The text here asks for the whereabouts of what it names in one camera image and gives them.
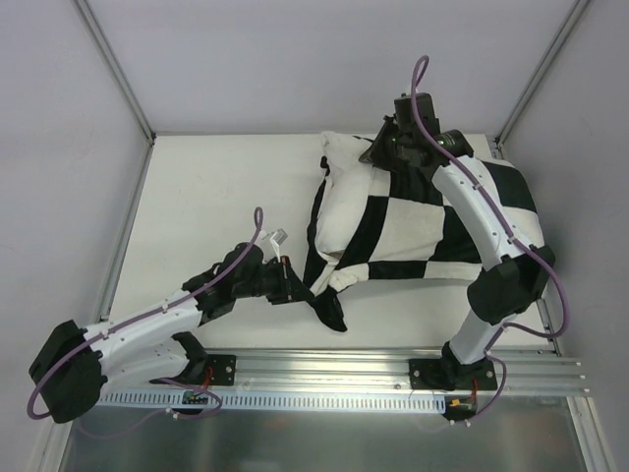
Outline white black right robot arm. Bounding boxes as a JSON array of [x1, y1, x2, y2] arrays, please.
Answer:
[[341, 115, 555, 390]]

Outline black white checkered pillowcase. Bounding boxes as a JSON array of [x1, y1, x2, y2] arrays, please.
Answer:
[[300, 135, 544, 333]]

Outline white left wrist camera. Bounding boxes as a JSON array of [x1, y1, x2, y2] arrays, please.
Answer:
[[257, 228, 288, 264]]

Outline aluminium frame post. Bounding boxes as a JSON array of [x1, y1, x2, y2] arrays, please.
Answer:
[[494, 0, 592, 150], [72, 0, 156, 145]]

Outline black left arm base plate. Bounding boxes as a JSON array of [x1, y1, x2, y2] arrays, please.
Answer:
[[147, 351, 237, 387]]

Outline left aluminium frame post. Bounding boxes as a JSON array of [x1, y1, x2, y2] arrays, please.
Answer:
[[72, 0, 156, 145]]

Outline white slotted cable duct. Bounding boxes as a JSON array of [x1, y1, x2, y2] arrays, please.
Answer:
[[97, 388, 446, 415]]

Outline aluminium mounting rail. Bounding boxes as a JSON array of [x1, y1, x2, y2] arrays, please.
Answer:
[[207, 348, 593, 396]]

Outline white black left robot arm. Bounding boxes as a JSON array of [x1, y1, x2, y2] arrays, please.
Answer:
[[27, 243, 314, 424]]

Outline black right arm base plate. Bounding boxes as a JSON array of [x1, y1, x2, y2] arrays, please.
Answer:
[[408, 358, 498, 391]]

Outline white pillow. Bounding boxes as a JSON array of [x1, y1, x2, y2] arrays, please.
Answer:
[[314, 131, 373, 266]]

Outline right aluminium frame post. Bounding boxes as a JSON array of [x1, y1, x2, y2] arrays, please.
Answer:
[[494, 0, 592, 150]]

